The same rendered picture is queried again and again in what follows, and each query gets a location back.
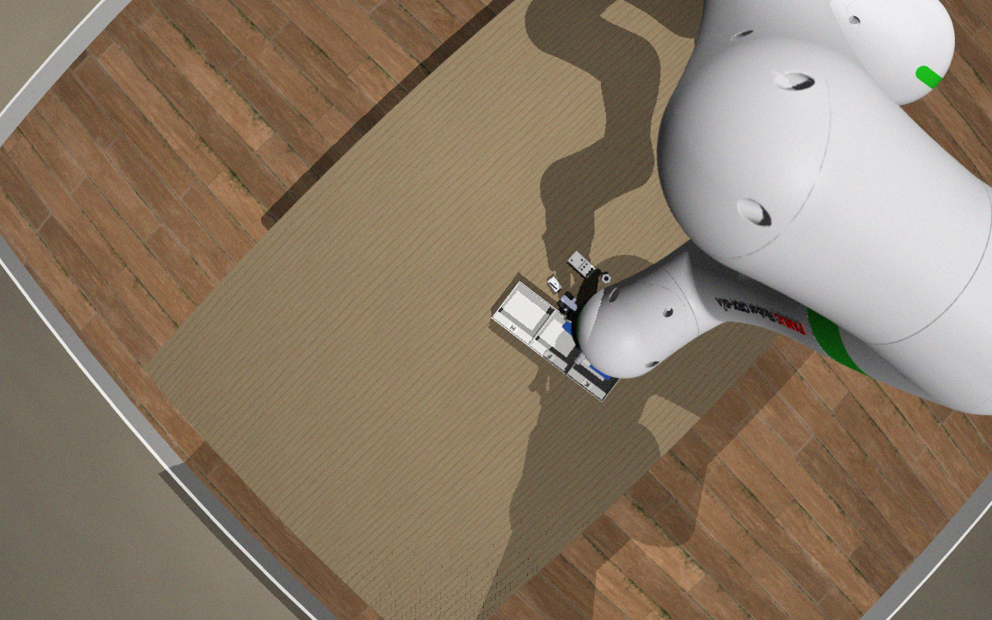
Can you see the white three-compartment bin rack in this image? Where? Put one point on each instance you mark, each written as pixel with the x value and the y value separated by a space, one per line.
pixel 526 315

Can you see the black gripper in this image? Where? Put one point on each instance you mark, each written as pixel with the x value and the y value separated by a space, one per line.
pixel 567 302

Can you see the white domino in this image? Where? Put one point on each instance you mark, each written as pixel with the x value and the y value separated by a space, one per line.
pixel 581 265

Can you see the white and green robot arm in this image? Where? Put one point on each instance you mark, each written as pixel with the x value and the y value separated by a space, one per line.
pixel 786 162

